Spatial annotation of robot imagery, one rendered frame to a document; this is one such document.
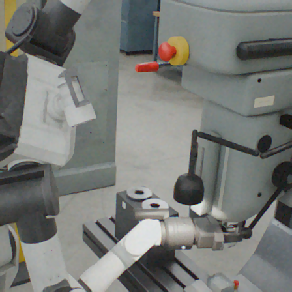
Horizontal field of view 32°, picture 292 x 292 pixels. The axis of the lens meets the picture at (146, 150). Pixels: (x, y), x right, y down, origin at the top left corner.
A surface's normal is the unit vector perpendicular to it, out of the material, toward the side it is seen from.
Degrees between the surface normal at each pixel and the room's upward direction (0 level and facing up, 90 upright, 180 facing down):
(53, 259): 80
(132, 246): 50
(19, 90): 58
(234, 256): 0
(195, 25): 90
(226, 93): 90
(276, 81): 90
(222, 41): 90
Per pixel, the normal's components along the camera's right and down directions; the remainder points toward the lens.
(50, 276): 0.52, 0.21
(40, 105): 0.67, -0.22
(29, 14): -0.58, -0.21
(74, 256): 0.06, -0.91
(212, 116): -0.83, 0.18
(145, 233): 0.15, -0.27
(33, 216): 0.14, 0.31
